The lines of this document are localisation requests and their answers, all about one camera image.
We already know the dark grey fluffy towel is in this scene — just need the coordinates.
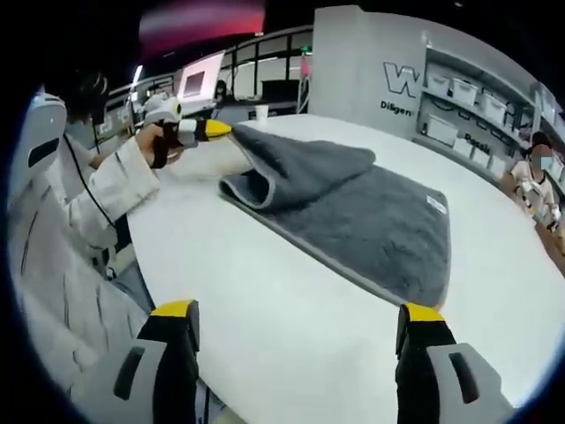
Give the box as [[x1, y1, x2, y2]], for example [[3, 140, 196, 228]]
[[219, 123, 452, 310]]

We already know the person's left hand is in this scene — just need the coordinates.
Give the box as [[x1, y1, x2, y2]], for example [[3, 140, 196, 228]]
[[134, 122, 185, 170]]

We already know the large display screen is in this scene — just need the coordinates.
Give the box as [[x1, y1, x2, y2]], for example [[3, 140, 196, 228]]
[[178, 50, 226, 102]]

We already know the black monitor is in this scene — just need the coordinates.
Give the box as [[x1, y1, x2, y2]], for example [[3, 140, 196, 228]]
[[260, 78, 300, 103]]

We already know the person's head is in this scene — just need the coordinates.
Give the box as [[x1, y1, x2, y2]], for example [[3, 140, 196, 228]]
[[65, 68, 110, 134]]

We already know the white worn device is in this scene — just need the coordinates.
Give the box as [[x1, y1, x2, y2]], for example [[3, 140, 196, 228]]
[[8, 93, 68, 201]]

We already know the group of white storage boxes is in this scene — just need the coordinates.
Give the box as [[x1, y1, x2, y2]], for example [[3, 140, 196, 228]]
[[426, 72, 509, 170]]

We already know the grey metal shelf rack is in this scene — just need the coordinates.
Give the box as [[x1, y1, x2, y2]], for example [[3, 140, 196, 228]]
[[412, 30, 565, 195]]

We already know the black device cable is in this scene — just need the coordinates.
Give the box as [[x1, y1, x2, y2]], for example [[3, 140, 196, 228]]
[[63, 131, 119, 242]]

